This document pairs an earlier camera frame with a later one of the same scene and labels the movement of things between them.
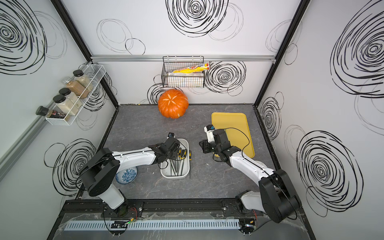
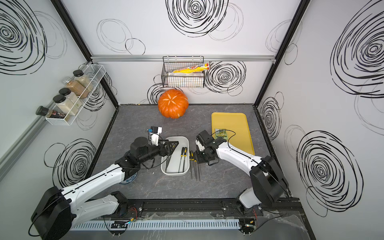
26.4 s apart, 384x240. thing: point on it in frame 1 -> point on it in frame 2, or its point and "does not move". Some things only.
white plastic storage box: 179,167 does not move
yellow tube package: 196,68 does not move
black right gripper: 205,147 -> 200,159
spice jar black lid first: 78,73 does not move
